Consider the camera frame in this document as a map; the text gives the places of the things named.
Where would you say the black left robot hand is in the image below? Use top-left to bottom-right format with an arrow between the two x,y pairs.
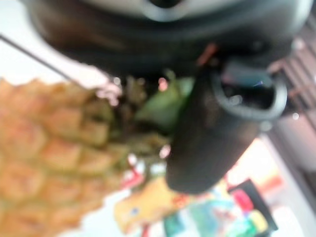
24,0 -> 314,196

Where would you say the yellow pineapple with green crown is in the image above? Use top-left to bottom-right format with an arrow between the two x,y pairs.
0,70 -> 196,237

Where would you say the red snack packet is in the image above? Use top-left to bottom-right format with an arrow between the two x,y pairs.
122,154 -> 149,191

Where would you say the dark slatted furniture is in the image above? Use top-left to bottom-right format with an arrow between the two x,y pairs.
268,14 -> 316,171

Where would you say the green snack box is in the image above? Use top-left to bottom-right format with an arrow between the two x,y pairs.
162,190 -> 244,237

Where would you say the red capped bottle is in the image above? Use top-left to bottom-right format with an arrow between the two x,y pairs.
232,189 -> 255,213

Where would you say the black tray with bottles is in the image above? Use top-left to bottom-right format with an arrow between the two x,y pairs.
228,179 -> 278,237

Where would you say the yellow capped bottle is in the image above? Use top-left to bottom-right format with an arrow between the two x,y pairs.
246,211 -> 269,233

